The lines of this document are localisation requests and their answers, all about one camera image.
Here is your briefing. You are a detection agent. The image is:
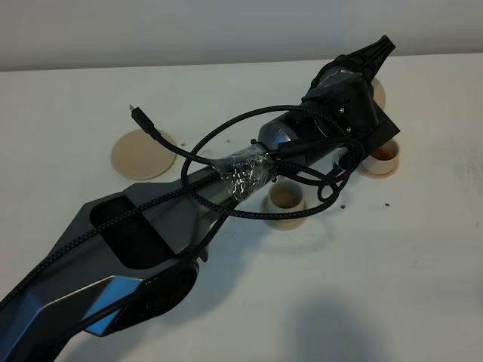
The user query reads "far beige cup saucer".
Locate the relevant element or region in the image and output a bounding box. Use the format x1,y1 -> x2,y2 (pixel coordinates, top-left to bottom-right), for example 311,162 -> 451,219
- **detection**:
358,156 -> 399,179

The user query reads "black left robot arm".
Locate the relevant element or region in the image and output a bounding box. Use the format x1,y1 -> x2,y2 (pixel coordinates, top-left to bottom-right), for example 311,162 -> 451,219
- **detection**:
1,36 -> 398,361

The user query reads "beige teacup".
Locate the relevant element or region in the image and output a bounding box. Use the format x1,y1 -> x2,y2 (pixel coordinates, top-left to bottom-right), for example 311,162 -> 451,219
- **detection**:
266,180 -> 305,213
358,140 -> 400,179

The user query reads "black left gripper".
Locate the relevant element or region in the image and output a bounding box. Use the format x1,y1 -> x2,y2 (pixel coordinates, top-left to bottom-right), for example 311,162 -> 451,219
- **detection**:
302,35 -> 395,138

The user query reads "near beige cup saucer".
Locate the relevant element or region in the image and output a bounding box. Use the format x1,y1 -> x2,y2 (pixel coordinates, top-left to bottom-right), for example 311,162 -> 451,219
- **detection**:
260,198 -> 308,231

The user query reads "beige cup saucer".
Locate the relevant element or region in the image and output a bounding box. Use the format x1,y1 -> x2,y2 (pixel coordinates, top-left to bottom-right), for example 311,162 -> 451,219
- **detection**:
260,198 -> 308,231
358,156 -> 399,179

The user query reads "far beige teacup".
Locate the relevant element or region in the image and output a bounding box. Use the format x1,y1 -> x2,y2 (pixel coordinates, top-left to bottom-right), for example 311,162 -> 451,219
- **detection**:
358,140 -> 400,179

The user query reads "beige teapot saucer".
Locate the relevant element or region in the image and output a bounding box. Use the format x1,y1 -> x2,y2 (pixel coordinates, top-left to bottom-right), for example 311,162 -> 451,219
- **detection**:
110,130 -> 177,180

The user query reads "beige teapot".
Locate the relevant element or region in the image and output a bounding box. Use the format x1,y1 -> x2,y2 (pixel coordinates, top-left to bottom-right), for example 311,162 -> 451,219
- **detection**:
369,78 -> 386,110

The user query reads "near beige teacup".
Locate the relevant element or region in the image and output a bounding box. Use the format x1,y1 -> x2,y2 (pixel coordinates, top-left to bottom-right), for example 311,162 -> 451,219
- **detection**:
266,180 -> 305,213

